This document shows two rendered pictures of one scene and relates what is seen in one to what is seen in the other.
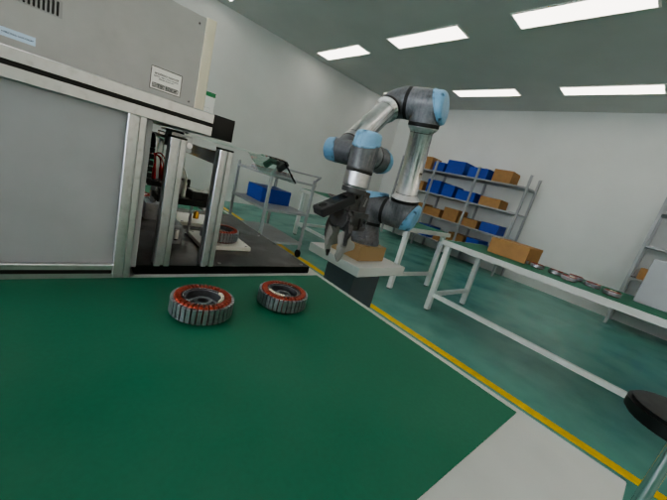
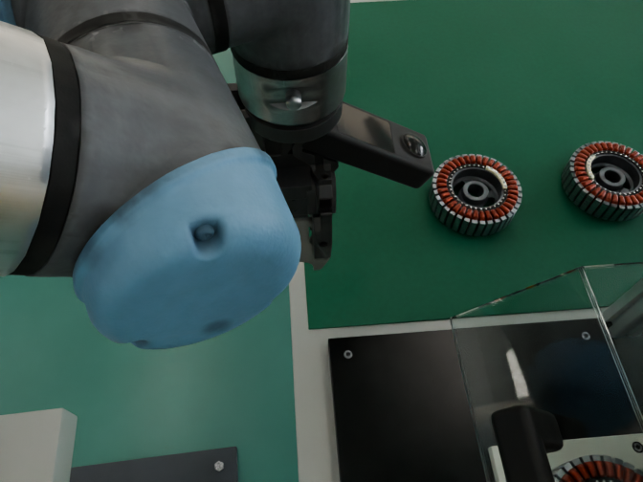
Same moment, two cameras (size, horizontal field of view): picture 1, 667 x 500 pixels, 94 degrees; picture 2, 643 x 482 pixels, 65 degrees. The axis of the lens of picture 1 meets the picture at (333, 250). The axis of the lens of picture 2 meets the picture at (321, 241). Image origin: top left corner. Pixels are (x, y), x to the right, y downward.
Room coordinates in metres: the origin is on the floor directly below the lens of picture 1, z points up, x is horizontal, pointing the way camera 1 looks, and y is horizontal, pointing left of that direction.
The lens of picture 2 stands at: (1.10, 0.18, 1.29)
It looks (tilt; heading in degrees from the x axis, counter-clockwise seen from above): 58 degrees down; 219
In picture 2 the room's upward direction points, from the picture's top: straight up
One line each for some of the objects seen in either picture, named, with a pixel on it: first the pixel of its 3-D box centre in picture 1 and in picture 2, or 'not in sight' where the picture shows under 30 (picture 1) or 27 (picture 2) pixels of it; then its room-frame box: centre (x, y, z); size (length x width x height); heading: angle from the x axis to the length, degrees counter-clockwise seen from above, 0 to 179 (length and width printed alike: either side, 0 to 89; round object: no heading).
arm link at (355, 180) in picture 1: (355, 181); (291, 73); (0.89, -0.01, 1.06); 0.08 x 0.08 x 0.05
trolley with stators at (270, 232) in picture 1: (269, 206); not in sight; (3.77, 0.90, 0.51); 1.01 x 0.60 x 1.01; 43
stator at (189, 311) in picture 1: (201, 303); (609, 180); (0.53, 0.21, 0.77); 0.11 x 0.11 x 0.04
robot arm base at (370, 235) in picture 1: (364, 230); not in sight; (1.39, -0.11, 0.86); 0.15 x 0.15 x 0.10
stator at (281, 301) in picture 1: (282, 296); (474, 193); (0.66, 0.08, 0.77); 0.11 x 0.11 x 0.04
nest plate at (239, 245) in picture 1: (218, 240); not in sight; (0.93, 0.36, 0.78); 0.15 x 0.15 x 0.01; 43
